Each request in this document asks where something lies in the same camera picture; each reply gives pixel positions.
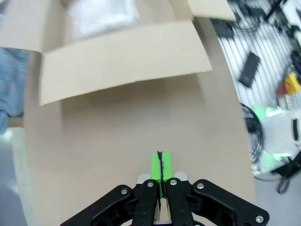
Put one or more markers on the person in blue fleece jacket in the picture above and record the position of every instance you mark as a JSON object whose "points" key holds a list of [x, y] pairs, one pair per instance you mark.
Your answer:
{"points": [[11, 82]]}

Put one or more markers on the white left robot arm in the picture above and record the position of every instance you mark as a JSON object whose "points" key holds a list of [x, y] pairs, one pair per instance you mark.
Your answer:
{"points": [[279, 131]]}

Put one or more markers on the yellow emergency stop button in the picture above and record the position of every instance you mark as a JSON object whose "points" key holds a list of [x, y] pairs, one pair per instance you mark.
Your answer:
{"points": [[292, 82]]}

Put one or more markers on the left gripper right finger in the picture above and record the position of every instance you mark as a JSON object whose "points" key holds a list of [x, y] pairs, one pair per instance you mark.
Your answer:
{"points": [[178, 202]]}

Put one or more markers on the black rectangular power adapter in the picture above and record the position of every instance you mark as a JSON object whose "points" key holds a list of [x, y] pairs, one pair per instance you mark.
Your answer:
{"points": [[249, 69]]}

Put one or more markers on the white slatted mounting platform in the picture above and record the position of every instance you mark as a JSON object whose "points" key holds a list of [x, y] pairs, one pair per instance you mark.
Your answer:
{"points": [[258, 42]]}

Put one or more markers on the brown cardboard shipping box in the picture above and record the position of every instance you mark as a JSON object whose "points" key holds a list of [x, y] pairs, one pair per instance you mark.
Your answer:
{"points": [[117, 58]]}

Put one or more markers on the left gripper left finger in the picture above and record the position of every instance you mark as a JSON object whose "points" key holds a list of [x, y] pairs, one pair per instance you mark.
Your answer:
{"points": [[147, 202]]}

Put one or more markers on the white plastic bag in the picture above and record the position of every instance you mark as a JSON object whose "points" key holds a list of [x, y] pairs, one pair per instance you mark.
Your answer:
{"points": [[101, 18]]}

